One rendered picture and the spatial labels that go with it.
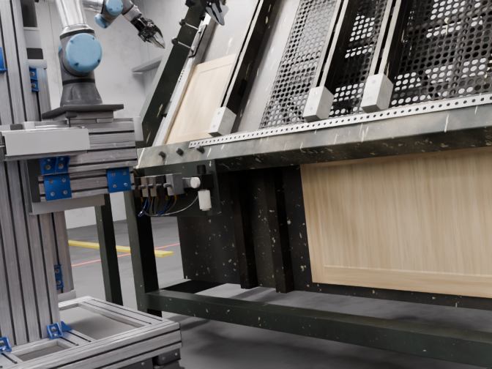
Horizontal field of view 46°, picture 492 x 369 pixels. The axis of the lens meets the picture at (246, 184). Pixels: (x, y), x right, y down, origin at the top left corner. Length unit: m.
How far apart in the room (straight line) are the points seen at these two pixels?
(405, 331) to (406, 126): 0.67
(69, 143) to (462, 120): 1.21
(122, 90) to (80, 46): 8.56
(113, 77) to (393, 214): 8.71
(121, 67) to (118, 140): 8.50
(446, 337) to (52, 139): 1.38
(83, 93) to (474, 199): 1.38
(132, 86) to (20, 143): 8.80
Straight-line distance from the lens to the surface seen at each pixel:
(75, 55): 2.00
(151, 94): 3.13
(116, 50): 10.67
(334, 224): 2.34
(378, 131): 1.92
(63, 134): 1.94
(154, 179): 2.56
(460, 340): 1.93
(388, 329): 2.04
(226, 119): 2.50
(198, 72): 2.96
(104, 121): 2.14
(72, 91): 2.14
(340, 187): 2.30
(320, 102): 2.13
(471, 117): 1.78
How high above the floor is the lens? 0.79
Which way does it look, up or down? 2 degrees down
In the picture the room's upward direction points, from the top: 6 degrees counter-clockwise
